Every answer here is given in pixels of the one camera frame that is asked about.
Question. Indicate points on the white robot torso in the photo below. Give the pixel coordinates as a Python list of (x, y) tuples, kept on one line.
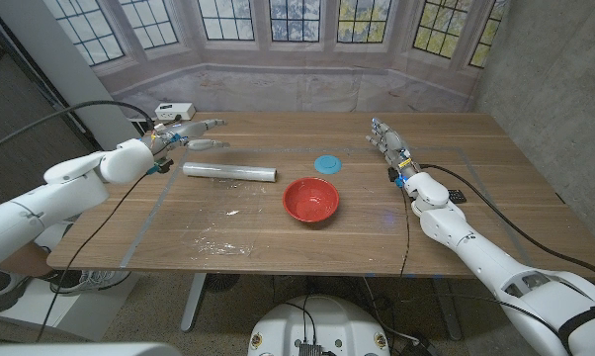
[(322, 321)]

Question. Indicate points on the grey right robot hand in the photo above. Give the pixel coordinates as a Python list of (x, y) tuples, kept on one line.
[(394, 148)]

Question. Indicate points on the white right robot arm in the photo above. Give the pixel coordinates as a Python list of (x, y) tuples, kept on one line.
[(475, 247)]

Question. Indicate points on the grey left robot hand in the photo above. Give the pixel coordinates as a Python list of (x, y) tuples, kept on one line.
[(179, 132)]

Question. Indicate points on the printed window backdrop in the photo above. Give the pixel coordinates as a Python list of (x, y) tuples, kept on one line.
[(297, 84)]

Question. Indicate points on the grey white sneaker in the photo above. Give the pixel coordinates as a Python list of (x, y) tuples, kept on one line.
[(90, 281), (1, 292)]

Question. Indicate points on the cling film roll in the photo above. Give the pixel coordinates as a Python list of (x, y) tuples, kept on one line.
[(228, 171)]

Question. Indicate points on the black round ribbed object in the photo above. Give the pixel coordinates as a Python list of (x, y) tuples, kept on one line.
[(222, 282)]

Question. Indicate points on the white floor platform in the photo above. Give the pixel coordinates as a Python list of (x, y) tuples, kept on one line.
[(95, 311)]

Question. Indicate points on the blue round lid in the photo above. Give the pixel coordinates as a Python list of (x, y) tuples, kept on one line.
[(327, 164)]

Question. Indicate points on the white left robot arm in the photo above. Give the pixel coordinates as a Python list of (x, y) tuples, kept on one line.
[(70, 193)]

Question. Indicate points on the white partition panel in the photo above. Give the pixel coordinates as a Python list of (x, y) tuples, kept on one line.
[(70, 74)]

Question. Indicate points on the white power strip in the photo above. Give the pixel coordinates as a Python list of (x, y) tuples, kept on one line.
[(174, 111)]

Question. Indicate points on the black TV remote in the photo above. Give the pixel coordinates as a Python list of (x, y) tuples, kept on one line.
[(457, 196)]

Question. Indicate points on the red bowl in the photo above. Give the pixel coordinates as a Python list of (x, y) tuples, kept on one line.
[(311, 198)]

